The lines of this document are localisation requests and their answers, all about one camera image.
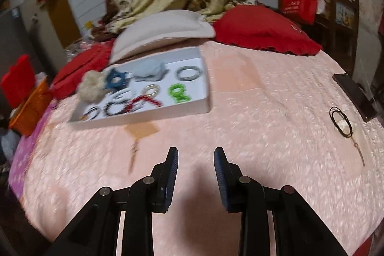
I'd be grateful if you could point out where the earring on paper card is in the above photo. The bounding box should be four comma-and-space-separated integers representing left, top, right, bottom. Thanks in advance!
123, 122, 159, 174

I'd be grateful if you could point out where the black cord pendant necklace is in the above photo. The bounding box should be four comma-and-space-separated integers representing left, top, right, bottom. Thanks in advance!
329, 106, 366, 167

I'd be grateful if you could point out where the light blue fluffy headband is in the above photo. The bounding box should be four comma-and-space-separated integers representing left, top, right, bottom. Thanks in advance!
131, 60, 168, 82

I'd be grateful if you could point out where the black smartphone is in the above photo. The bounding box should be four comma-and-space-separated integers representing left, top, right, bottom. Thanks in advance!
333, 73, 378, 123

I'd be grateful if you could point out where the dark blue hair claw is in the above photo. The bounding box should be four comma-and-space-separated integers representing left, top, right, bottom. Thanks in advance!
104, 68, 130, 92

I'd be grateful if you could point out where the red bead bracelet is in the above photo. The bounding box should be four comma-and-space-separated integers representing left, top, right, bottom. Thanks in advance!
125, 95, 164, 113

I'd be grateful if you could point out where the red ruffled pillow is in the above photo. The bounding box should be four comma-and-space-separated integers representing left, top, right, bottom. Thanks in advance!
49, 43, 116, 101
213, 6, 323, 56

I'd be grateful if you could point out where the white bead bracelet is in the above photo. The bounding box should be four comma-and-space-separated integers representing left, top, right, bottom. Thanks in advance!
115, 89, 136, 101

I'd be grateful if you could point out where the white shallow cardboard box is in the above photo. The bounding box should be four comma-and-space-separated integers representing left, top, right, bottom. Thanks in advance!
68, 47, 212, 124

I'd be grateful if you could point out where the dark wooden chair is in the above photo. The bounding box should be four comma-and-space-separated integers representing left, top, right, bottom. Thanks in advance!
305, 0, 360, 77

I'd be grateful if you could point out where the orange plastic basket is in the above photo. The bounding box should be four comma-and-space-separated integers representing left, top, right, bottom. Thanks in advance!
8, 77, 53, 137

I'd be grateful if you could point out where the white pillow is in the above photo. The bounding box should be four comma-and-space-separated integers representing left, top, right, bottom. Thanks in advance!
109, 10, 217, 65

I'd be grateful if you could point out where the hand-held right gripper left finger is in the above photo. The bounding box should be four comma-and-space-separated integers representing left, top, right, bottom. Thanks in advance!
45, 146, 180, 256

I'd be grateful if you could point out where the brown bead bracelet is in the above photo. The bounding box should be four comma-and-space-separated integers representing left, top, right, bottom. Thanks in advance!
103, 104, 127, 117

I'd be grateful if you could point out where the red shopping bag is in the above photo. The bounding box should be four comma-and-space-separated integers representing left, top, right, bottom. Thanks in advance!
281, 0, 320, 25

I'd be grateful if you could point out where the cream dotted scrunchie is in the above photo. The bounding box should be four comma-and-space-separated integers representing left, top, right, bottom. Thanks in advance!
78, 70, 106, 102

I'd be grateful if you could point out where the green bead bracelet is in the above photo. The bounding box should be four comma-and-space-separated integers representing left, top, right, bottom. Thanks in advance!
168, 84, 193, 104

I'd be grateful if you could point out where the black hair tie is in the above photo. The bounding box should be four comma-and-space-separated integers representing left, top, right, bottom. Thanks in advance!
83, 106, 103, 122

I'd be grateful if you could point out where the red box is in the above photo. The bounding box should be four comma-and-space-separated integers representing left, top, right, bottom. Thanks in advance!
0, 54, 34, 109

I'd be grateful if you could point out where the purple bed sheet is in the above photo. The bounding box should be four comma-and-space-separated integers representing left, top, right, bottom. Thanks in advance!
7, 99, 58, 200

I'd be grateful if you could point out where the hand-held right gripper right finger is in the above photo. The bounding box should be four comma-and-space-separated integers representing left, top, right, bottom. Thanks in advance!
214, 147, 350, 256

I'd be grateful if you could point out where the grey braided bracelet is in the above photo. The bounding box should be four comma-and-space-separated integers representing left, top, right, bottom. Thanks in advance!
176, 66, 201, 82

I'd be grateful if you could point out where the beige bead bracelet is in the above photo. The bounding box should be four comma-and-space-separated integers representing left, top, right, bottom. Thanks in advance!
143, 84, 162, 96

